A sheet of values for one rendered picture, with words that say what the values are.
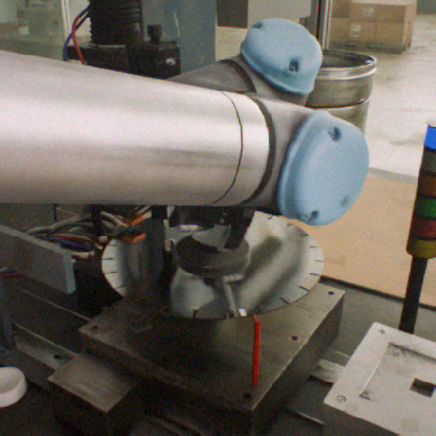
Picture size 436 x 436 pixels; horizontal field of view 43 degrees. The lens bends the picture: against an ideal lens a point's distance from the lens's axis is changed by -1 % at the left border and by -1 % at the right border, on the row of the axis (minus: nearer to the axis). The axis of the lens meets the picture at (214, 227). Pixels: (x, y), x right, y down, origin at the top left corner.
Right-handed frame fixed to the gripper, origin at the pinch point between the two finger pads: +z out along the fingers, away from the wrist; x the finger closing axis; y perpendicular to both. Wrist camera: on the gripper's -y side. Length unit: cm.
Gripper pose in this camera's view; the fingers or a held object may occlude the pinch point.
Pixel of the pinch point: (226, 243)
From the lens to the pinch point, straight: 78.9
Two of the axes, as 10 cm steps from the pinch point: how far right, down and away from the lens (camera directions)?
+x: -0.6, 8.3, -5.5
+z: -2.0, 5.3, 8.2
